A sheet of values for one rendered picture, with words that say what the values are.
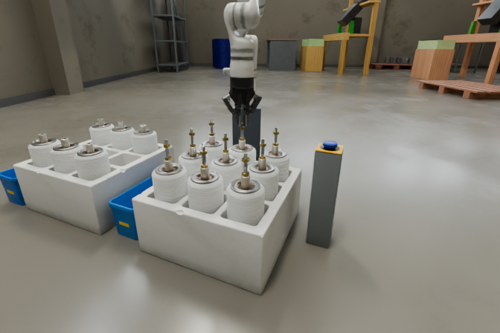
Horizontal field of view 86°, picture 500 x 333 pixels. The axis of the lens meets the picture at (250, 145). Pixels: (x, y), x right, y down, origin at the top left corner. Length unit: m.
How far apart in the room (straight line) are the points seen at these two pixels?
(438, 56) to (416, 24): 4.10
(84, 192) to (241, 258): 0.54
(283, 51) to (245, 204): 6.96
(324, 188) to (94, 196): 0.69
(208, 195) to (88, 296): 0.38
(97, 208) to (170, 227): 0.29
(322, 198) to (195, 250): 0.38
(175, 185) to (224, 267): 0.25
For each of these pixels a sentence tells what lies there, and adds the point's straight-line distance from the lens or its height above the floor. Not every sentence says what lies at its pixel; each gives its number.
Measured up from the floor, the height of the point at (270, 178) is 0.24.
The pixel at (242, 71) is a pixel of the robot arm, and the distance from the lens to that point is 0.82.
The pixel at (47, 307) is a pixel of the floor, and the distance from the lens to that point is 0.87.
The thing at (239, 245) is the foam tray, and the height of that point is 0.13.
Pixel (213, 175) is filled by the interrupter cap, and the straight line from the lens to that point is 0.72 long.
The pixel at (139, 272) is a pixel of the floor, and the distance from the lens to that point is 0.86.
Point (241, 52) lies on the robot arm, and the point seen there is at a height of 0.56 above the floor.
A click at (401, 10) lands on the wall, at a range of 10.28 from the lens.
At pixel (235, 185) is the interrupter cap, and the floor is 0.25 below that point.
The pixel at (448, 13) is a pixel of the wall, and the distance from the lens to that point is 11.00.
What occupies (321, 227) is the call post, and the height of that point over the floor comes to 0.07.
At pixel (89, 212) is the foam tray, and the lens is 1.01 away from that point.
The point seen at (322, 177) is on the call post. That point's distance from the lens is 0.78.
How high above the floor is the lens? 0.58
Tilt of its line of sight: 20 degrees down
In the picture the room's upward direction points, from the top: 1 degrees clockwise
